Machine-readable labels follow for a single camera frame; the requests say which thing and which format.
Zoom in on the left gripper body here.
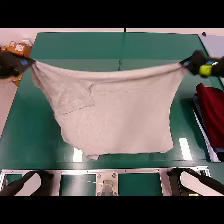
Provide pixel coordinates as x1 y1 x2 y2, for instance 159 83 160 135
17 55 37 74

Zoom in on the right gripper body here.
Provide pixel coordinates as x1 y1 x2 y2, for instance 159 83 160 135
179 49 206 76

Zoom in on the beige T-shirt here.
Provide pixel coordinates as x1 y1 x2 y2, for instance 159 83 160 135
31 60 190 161

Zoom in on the brown cardboard box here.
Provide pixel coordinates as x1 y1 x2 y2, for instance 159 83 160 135
0 38 35 88

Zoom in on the red garment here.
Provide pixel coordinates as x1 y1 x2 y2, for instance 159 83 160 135
194 82 224 150

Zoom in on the white garment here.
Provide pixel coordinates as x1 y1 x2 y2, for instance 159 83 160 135
192 98 222 163

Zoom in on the dark blue garment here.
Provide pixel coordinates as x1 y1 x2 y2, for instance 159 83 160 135
214 146 224 163

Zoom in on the silver frame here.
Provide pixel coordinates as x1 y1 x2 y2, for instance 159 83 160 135
0 166 224 197

